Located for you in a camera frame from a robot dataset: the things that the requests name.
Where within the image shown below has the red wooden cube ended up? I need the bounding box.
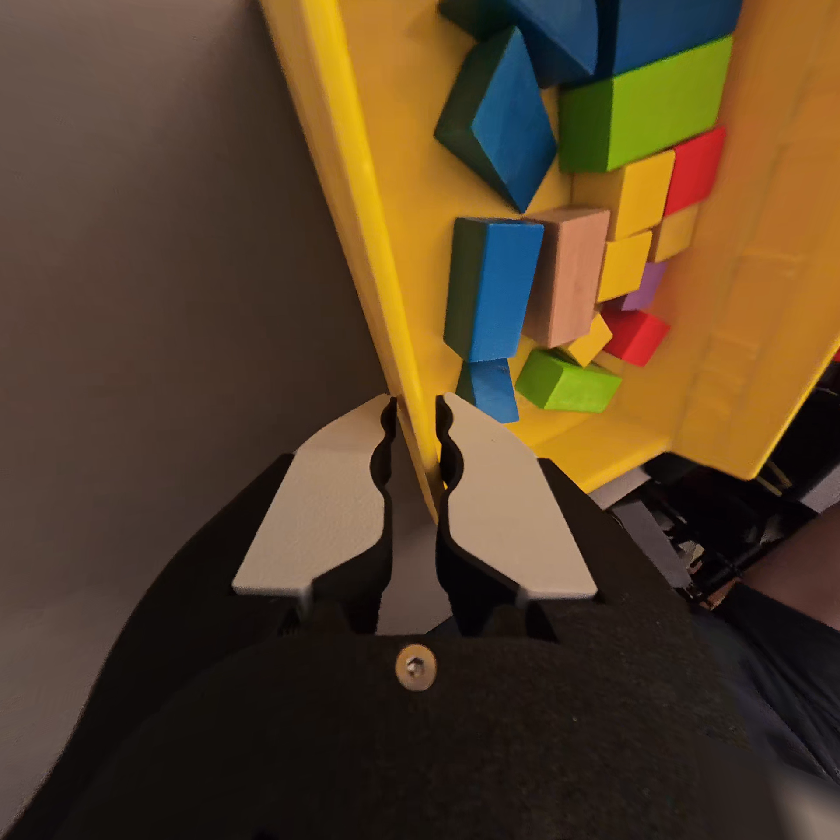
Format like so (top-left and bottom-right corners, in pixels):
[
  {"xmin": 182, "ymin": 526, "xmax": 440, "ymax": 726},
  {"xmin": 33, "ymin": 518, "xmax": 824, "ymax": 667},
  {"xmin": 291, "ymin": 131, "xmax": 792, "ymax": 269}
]
[
  {"xmin": 600, "ymin": 308, "xmax": 672, "ymax": 368},
  {"xmin": 663, "ymin": 126, "xmax": 728, "ymax": 218}
]

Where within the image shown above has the yellow plastic bin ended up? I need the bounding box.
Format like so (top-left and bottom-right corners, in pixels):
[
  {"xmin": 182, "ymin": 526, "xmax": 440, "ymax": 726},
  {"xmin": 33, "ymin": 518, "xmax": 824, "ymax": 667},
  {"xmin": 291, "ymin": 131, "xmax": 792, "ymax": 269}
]
[{"xmin": 259, "ymin": 0, "xmax": 840, "ymax": 522}]

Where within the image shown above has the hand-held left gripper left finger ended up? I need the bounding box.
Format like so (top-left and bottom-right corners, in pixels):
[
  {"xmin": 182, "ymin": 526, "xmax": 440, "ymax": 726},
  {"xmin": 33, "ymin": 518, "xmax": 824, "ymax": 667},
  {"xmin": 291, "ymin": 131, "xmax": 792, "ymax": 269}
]
[{"xmin": 231, "ymin": 392, "xmax": 399, "ymax": 624}]

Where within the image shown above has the beige long wooden block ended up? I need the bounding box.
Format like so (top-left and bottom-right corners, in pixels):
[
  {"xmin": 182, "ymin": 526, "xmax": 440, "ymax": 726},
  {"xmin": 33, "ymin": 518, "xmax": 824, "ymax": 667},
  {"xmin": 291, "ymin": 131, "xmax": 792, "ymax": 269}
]
[{"xmin": 524, "ymin": 206, "xmax": 612, "ymax": 349}]

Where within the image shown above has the green wooden block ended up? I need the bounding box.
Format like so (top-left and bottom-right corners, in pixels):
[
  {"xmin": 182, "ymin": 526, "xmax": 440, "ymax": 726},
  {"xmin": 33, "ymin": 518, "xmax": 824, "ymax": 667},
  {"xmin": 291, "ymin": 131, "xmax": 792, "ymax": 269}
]
[
  {"xmin": 557, "ymin": 36, "xmax": 735, "ymax": 175},
  {"xmin": 514, "ymin": 348, "xmax": 623, "ymax": 413}
]

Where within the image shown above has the person's right forearm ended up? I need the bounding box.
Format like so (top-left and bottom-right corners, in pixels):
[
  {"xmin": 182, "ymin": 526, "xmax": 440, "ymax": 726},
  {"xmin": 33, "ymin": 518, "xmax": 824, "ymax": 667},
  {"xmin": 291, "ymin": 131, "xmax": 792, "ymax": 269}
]
[{"xmin": 745, "ymin": 508, "xmax": 840, "ymax": 632}]

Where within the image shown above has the blue half-round wooden block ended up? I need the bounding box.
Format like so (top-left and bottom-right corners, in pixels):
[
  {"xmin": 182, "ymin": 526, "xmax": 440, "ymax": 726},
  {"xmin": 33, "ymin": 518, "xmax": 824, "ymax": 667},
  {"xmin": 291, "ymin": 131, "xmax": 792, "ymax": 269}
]
[{"xmin": 438, "ymin": 0, "xmax": 602, "ymax": 90}]

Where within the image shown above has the person in dark shirt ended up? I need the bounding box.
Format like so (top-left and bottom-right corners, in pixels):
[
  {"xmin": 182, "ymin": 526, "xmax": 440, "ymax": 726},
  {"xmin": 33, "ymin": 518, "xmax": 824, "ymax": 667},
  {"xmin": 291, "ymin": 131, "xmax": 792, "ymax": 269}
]
[{"xmin": 696, "ymin": 583, "xmax": 840, "ymax": 783}]

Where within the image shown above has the blue rectangular wooden block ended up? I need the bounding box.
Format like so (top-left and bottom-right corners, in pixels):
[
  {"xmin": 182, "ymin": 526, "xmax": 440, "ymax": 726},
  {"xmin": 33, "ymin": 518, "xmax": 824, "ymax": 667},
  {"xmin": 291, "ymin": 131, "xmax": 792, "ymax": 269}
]
[
  {"xmin": 594, "ymin": 0, "xmax": 744, "ymax": 78},
  {"xmin": 443, "ymin": 218, "xmax": 546, "ymax": 364},
  {"xmin": 433, "ymin": 26, "xmax": 559, "ymax": 215}
]

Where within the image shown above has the orange wooden cube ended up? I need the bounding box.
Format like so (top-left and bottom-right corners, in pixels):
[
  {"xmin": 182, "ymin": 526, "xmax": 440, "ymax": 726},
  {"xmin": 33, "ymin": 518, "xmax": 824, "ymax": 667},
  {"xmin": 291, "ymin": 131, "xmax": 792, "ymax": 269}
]
[
  {"xmin": 561, "ymin": 314, "xmax": 615, "ymax": 369},
  {"xmin": 650, "ymin": 206, "xmax": 700, "ymax": 264},
  {"xmin": 596, "ymin": 231, "xmax": 655, "ymax": 305},
  {"xmin": 571, "ymin": 150, "xmax": 677, "ymax": 241}
]

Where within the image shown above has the purple wooden cube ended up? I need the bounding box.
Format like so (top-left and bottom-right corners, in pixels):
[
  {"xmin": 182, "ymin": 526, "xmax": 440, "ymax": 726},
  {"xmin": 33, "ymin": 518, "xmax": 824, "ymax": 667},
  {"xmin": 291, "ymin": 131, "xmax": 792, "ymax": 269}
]
[{"xmin": 620, "ymin": 261, "xmax": 669, "ymax": 313}]

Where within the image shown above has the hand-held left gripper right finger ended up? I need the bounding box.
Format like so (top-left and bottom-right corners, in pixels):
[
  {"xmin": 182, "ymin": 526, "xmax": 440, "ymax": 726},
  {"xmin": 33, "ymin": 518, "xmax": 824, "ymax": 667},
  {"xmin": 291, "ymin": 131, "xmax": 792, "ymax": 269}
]
[{"xmin": 435, "ymin": 392, "xmax": 601, "ymax": 626}]

